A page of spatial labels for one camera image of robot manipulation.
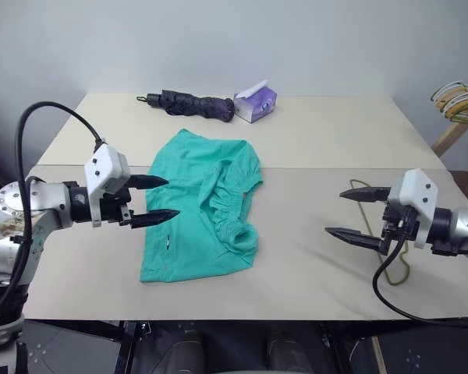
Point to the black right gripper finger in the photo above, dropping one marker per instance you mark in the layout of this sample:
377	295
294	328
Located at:
368	195
359	238

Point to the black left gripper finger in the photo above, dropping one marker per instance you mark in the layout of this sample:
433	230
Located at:
156	218
148	181

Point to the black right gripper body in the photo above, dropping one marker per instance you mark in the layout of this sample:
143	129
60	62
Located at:
396	230

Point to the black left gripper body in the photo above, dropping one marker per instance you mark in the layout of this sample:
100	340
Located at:
115	208

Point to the green fabric shorts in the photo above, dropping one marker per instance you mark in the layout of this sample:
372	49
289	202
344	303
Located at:
187	175

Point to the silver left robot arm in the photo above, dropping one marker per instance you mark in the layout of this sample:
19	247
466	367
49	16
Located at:
43	202

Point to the wooden hanger rack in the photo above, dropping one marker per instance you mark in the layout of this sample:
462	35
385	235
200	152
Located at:
448	136

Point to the black folded umbrella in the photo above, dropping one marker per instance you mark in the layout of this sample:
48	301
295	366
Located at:
195	105

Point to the light wooden slat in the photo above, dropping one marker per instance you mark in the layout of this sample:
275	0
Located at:
378	356

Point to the purple tissue box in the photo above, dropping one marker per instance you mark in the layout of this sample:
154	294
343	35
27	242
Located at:
257	105

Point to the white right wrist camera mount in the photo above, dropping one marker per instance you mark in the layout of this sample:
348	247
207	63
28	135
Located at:
413	187

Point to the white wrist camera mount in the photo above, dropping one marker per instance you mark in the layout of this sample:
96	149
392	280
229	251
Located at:
413	187
101	163

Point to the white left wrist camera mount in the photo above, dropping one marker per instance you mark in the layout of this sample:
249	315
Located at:
101	163

